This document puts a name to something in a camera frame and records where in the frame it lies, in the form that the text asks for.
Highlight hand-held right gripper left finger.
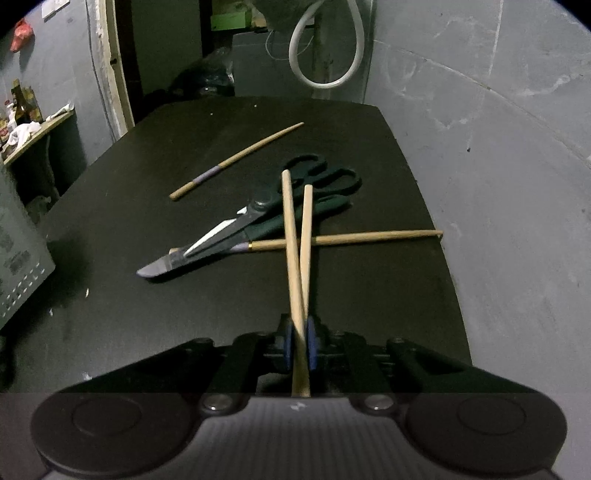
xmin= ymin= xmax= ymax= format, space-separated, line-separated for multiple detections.
xmin=55 ymin=314 xmax=296 ymax=414

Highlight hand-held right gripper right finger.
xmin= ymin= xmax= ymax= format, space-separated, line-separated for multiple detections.
xmin=307 ymin=316 xmax=541 ymax=412

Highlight wooden chopstick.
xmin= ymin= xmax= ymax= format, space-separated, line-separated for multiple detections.
xmin=231 ymin=229 xmax=444 ymax=254
xmin=281 ymin=169 xmax=311 ymax=398
xmin=298 ymin=184 xmax=315 ymax=324
xmin=169 ymin=122 xmax=305 ymax=201

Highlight dark green handled scissors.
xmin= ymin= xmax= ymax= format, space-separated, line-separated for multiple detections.
xmin=184 ymin=154 xmax=363 ymax=259

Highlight green handled kitchen knife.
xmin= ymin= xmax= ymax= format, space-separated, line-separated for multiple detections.
xmin=136 ymin=194 xmax=354 ymax=281

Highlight white perforated utensil basket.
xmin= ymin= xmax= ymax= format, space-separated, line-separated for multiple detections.
xmin=0 ymin=171 xmax=57 ymax=329

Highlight grey cabinet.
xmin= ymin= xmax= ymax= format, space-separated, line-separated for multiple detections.
xmin=231 ymin=28 xmax=370 ymax=103

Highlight black plastic bag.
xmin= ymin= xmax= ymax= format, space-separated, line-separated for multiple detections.
xmin=168 ymin=46 xmax=236 ymax=99

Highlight green box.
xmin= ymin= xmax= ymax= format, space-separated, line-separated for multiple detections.
xmin=210 ymin=13 xmax=253 ymax=32

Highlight white cloth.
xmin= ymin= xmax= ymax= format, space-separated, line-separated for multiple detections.
xmin=8 ymin=121 xmax=43 ymax=146

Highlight brown glass bottle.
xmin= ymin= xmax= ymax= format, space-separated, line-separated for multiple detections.
xmin=10 ymin=78 xmax=29 ymax=126

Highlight red bag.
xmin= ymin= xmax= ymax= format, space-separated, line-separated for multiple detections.
xmin=10 ymin=18 xmax=36 ymax=52

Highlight white hose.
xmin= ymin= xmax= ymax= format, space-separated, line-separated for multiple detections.
xmin=288 ymin=0 xmax=364 ymax=90

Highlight wooden wall shelf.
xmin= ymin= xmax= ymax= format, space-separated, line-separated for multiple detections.
xmin=2 ymin=110 xmax=75 ymax=167

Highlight door frame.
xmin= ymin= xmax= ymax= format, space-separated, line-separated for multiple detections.
xmin=90 ymin=0 xmax=137 ymax=139

